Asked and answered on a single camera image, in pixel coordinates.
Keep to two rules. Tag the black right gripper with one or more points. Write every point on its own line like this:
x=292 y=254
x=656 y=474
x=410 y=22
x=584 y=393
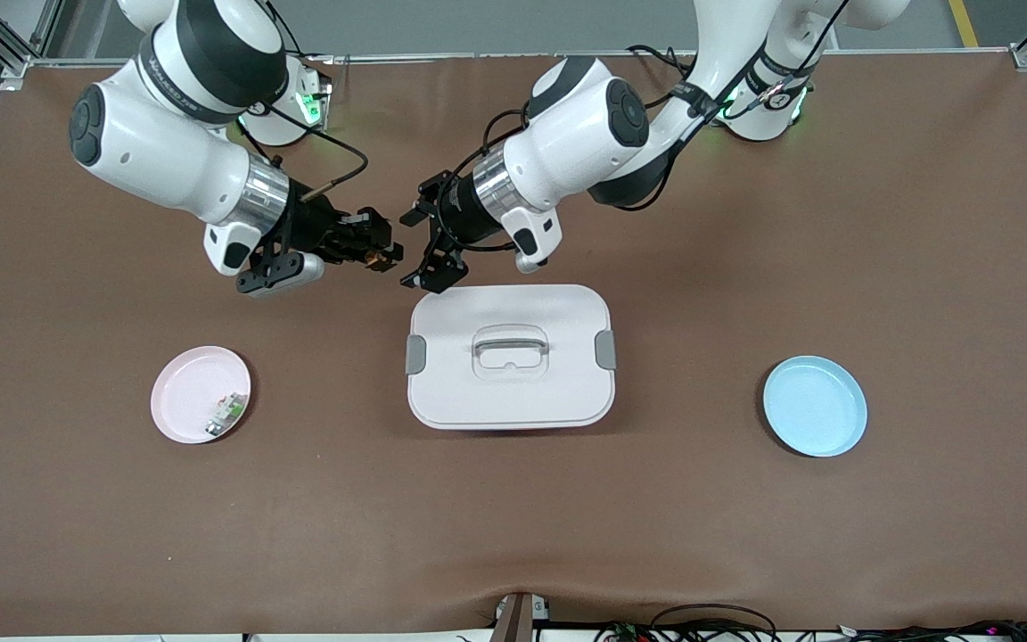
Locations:
x=313 y=223

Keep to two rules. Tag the aluminium camera mount post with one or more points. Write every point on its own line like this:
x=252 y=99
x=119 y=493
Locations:
x=518 y=620

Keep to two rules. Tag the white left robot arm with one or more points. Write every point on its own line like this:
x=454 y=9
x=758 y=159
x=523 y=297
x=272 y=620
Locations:
x=576 y=134

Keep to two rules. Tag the pink round plate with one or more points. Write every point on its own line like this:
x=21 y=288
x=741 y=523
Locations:
x=184 y=392

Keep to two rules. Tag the blue round plate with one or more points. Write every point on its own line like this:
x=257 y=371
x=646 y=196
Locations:
x=815 y=406

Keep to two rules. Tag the black orange switch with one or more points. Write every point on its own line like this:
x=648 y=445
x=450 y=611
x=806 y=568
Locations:
x=378 y=260

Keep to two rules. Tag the aluminium table edge rail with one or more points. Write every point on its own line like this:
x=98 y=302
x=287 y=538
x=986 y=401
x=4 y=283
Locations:
x=433 y=56

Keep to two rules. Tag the white green push-button switch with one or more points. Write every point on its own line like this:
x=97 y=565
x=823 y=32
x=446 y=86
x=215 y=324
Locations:
x=226 y=413

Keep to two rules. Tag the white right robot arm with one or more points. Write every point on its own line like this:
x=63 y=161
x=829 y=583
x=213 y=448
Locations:
x=157 y=160

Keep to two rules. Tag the white lidded storage box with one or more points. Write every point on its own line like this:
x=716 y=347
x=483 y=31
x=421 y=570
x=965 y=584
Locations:
x=513 y=392

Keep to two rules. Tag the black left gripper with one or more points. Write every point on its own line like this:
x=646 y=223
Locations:
x=458 y=214

